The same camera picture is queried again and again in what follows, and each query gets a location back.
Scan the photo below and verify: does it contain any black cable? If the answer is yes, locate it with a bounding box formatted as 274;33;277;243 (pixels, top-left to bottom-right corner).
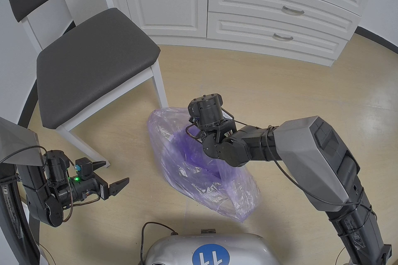
141;222;178;265

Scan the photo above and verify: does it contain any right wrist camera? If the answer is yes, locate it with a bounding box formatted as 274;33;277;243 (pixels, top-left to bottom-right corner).
187;99;201;124

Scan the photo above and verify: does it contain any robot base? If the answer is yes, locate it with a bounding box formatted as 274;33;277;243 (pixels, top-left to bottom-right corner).
146;228;276;265

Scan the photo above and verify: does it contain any white chair grey seat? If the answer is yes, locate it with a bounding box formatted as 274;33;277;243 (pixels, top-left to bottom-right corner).
7;0;170;169

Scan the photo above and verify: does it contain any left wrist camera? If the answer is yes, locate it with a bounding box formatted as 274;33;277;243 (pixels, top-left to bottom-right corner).
75;157;94;180

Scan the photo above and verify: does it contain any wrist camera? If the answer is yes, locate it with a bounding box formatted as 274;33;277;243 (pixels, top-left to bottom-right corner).
187;99;201;124
75;157;94;180

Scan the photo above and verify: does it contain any purple plastic bag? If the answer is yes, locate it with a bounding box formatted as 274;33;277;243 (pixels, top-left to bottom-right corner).
147;106;261;223

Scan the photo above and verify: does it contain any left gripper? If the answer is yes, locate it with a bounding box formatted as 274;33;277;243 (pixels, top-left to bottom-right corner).
61;160;130;204

